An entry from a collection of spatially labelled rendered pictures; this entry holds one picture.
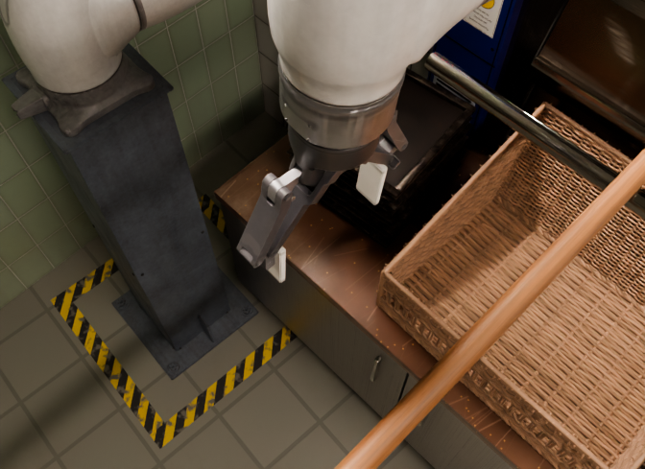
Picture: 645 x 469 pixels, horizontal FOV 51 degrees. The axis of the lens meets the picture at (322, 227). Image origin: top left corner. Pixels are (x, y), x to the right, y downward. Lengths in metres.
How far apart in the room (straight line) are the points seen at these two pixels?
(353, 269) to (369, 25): 1.12
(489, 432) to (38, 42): 1.04
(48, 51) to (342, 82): 0.76
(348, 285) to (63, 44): 0.75
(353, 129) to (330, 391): 1.55
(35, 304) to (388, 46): 1.94
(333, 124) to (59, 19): 0.69
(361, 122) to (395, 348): 0.98
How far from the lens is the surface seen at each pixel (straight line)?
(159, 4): 1.17
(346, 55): 0.41
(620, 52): 1.35
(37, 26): 1.11
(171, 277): 1.71
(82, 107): 1.22
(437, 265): 1.50
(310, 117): 0.48
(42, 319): 2.23
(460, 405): 1.40
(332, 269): 1.49
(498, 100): 1.00
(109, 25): 1.14
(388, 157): 0.67
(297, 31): 0.41
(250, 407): 1.99
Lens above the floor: 1.91
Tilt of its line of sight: 60 degrees down
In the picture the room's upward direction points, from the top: straight up
